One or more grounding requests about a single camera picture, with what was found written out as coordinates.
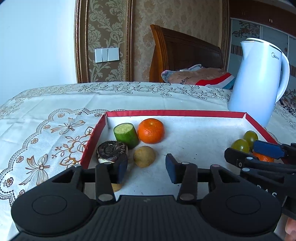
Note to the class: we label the large orange mandarin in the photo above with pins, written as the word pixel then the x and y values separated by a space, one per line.
pixel 263 158

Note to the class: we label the tan root piece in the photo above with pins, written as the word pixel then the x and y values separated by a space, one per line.
pixel 116 187

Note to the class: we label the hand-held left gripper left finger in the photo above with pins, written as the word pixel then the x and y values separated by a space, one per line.
pixel 121 169

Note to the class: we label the floral sliding door wardrobe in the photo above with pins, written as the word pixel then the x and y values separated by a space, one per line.
pixel 266 30

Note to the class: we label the small orange mandarin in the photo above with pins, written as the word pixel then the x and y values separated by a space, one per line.
pixel 150 131

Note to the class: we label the red shallow box tray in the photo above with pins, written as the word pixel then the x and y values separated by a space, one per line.
pixel 196 143

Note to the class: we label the pale blue towel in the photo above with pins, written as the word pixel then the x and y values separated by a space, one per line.
pixel 194 67

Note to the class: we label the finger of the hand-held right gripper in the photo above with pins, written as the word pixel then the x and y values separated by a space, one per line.
pixel 266 148
pixel 235 157

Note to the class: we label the white electric kettle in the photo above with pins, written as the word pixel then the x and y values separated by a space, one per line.
pixel 254 88

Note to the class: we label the white wall switch panel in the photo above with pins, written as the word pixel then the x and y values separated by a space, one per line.
pixel 107 55

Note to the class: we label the green tomato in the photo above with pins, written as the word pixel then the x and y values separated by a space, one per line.
pixel 240 145
pixel 251 136

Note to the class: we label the person's right hand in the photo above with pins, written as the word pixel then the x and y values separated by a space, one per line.
pixel 291 230

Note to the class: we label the colourful patterned blanket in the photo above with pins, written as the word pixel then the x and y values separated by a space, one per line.
pixel 289 99

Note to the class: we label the green cucumber piece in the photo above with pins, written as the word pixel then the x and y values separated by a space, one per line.
pixel 124 135

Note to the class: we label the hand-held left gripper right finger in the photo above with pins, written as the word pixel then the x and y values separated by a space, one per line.
pixel 171 168

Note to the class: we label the printed pillow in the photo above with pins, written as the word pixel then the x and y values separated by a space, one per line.
pixel 203 77

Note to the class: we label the small tan potato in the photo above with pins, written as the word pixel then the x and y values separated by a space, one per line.
pixel 143 157

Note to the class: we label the gold wall moulding frame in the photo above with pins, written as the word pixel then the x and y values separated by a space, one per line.
pixel 79 46

